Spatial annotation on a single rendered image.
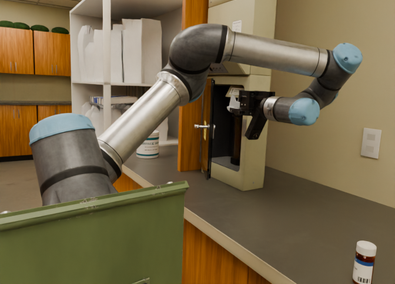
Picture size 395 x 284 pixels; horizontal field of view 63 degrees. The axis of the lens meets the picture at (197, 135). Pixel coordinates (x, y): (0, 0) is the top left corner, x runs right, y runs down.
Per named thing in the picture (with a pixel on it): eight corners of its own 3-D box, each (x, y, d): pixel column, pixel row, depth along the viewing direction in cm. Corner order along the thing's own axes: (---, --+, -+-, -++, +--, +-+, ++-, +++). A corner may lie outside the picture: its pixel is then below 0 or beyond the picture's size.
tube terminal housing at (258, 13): (240, 167, 172) (249, 16, 160) (286, 183, 145) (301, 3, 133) (200, 171, 159) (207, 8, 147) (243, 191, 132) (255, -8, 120)
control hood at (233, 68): (204, 74, 152) (206, 53, 150) (250, 74, 124) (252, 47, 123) (183, 73, 146) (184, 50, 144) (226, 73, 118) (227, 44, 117)
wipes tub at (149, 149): (153, 153, 198) (153, 129, 195) (162, 157, 187) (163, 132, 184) (132, 154, 191) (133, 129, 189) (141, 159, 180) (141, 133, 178)
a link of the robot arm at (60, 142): (29, 180, 50) (16, 112, 56) (49, 208, 62) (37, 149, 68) (106, 157, 54) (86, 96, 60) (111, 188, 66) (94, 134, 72)
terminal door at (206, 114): (201, 163, 157) (205, 79, 151) (208, 181, 127) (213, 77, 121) (200, 162, 157) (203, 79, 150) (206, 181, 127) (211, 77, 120)
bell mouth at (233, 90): (247, 96, 155) (248, 85, 154) (274, 99, 140) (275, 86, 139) (217, 96, 146) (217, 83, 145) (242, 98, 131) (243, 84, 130)
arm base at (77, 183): (39, 233, 44) (26, 170, 48) (39, 263, 55) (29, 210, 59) (142, 205, 52) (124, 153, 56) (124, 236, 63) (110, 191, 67)
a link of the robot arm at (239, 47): (176, 1, 80) (361, 38, 84) (172, 36, 89) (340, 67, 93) (169, 33, 74) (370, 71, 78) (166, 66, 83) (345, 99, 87)
